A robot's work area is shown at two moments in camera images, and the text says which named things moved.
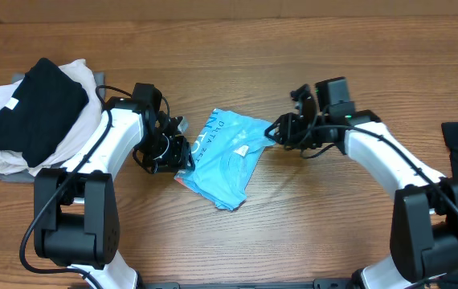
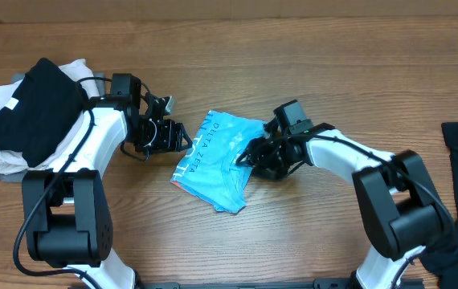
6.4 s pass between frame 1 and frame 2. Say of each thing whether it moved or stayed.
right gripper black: moved
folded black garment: stayed
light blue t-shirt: stayed
